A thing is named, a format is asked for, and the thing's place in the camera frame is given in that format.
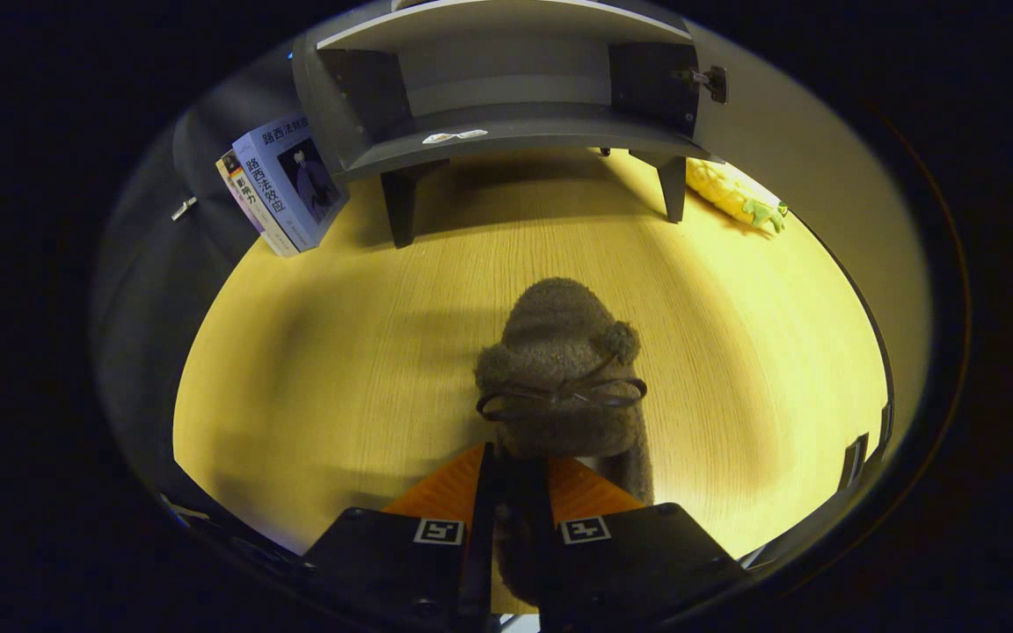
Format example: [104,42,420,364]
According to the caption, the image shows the book with orange spine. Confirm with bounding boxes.
[215,149,298,258]

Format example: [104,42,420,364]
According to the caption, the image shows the brown fuzzy slipper shoe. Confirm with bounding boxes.
[473,277,656,609]

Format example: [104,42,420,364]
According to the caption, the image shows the blue white book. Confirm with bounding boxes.
[232,114,351,254]

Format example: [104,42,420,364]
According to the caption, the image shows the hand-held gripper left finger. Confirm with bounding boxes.
[300,444,499,633]

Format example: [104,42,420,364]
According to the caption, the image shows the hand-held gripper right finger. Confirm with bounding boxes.
[546,457,749,633]

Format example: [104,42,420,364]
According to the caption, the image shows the grey shoe cabinet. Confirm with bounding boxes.
[291,0,729,250]

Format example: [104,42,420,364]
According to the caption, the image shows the yellow plush pineapple toy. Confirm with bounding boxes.
[685,157,790,235]

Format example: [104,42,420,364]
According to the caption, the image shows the black backdrop cloth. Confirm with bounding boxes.
[91,48,296,537]

